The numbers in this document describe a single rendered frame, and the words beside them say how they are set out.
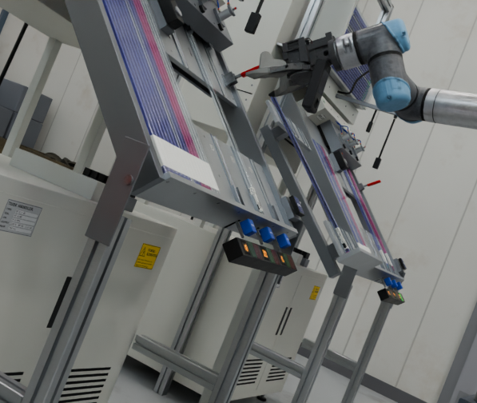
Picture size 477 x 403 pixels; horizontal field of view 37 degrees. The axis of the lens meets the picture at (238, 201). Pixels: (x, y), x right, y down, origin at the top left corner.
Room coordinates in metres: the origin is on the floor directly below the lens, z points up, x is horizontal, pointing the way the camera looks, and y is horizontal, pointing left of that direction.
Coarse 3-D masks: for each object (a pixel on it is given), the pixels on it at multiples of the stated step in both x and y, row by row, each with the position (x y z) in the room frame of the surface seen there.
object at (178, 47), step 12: (156, 24) 1.56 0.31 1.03; (168, 36) 1.60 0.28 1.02; (180, 36) 1.69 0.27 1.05; (168, 48) 1.56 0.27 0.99; (180, 48) 1.64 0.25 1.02; (192, 48) 1.73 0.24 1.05; (204, 48) 1.85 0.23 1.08; (180, 60) 1.60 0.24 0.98; (192, 60) 1.69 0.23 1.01; (204, 60) 1.79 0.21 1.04; (216, 60) 1.91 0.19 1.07; (180, 72) 1.71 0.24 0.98; (192, 72) 1.65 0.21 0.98; (216, 72) 1.85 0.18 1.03; (204, 84) 1.72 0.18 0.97; (216, 84) 1.79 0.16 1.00; (228, 96) 1.84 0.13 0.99
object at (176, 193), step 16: (176, 176) 1.19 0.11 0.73; (144, 192) 1.18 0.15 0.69; (160, 192) 1.21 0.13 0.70; (176, 192) 1.23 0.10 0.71; (192, 192) 1.26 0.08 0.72; (208, 192) 1.30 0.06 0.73; (176, 208) 1.31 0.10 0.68; (192, 208) 1.33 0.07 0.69; (208, 208) 1.37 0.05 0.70; (224, 208) 1.40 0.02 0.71; (240, 208) 1.43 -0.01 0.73; (224, 224) 1.49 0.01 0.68; (256, 224) 1.57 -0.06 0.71; (272, 224) 1.61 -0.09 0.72
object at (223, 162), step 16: (208, 144) 1.50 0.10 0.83; (224, 144) 1.61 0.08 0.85; (208, 160) 1.46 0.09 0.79; (224, 160) 1.55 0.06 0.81; (224, 176) 1.50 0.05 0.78; (240, 176) 1.62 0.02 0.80; (256, 176) 1.73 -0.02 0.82; (224, 192) 1.46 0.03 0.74; (240, 192) 1.56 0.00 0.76; (256, 192) 1.68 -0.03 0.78; (256, 208) 1.60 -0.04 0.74; (272, 208) 1.73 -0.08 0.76
